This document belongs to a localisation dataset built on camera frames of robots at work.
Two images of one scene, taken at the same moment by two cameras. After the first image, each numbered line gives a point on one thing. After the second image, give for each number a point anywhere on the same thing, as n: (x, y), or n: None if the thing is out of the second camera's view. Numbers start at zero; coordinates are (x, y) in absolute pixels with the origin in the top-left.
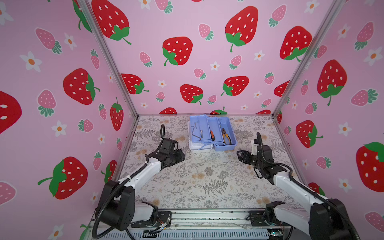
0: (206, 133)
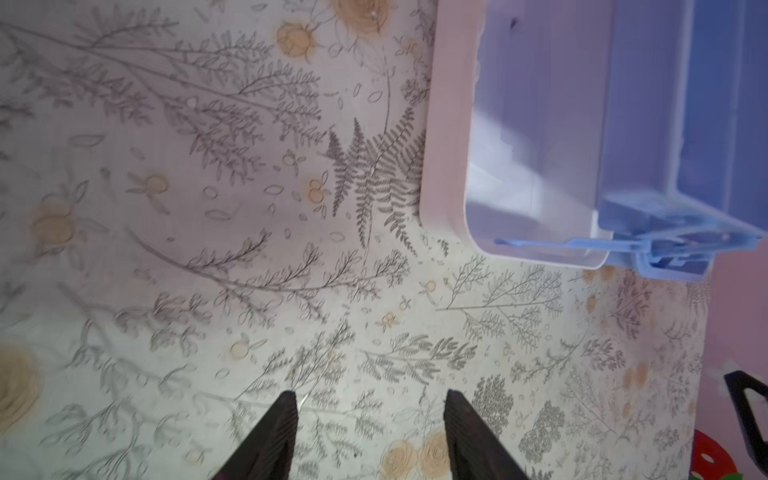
0: (577, 134)
